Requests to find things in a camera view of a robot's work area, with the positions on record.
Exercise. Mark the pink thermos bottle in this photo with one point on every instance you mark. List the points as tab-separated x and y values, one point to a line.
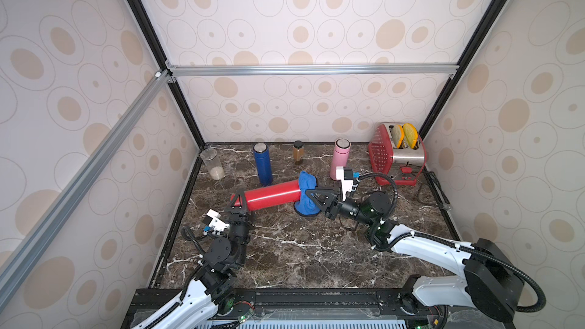
340	156

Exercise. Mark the small brown spice jar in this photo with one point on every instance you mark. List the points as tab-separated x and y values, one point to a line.
298	151

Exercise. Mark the left diagonal aluminium rail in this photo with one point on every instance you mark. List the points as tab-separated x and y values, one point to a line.
44	232

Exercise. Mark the right yellow toast slice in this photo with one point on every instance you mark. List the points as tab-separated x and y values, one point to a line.
411	135

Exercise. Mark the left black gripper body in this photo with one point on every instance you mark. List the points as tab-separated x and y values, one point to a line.
238	237

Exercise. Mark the left yellow toast slice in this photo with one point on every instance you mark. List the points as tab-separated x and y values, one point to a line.
398	136

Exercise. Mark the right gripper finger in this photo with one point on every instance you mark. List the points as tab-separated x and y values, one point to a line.
321	195
329	210

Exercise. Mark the red thermos bottle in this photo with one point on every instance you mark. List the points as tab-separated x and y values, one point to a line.
273	196

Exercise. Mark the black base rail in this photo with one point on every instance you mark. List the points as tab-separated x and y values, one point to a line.
342	308

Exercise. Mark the red polka dot toaster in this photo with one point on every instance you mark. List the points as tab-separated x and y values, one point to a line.
402	165

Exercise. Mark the yellow toast slice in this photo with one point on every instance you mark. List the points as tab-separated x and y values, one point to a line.
411	135
398	136

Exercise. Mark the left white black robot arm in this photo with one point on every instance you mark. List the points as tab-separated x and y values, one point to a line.
209	289

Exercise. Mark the horizontal aluminium rail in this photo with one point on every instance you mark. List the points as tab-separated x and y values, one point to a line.
314	70

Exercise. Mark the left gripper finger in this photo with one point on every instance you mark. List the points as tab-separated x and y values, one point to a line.
233	209
244	215

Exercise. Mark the blue thermos bottle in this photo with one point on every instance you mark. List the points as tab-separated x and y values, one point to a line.
263	163

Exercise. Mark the clear glass cup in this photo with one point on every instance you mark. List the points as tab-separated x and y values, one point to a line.
210	157

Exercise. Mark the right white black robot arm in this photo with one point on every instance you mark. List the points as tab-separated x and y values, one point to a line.
481	276

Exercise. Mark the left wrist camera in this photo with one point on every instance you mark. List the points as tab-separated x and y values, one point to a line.
213	225

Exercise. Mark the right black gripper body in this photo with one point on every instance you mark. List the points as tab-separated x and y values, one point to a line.
334	206

